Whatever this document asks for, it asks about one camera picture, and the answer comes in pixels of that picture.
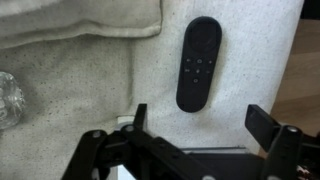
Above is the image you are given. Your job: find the light wooden table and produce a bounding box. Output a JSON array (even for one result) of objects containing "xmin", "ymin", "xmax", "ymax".
[{"xmin": 258, "ymin": 19, "xmax": 320, "ymax": 159}]

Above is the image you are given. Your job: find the beige sofa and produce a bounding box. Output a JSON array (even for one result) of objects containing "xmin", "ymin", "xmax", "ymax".
[{"xmin": 0, "ymin": 0, "xmax": 304, "ymax": 180}]

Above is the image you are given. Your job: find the clear plastic water bottle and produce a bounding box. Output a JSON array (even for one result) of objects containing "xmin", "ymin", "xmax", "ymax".
[{"xmin": 0, "ymin": 71, "xmax": 25, "ymax": 130}]

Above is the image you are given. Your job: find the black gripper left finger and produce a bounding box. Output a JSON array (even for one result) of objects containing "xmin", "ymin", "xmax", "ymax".
[{"xmin": 62, "ymin": 104, "xmax": 214, "ymax": 180}]

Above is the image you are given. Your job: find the black remote control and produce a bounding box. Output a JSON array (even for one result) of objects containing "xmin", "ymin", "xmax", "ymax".
[{"xmin": 176, "ymin": 16, "xmax": 222, "ymax": 113}]

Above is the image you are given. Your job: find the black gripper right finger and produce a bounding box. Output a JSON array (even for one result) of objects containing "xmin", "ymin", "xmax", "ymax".
[{"xmin": 245, "ymin": 104, "xmax": 320, "ymax": 180}]

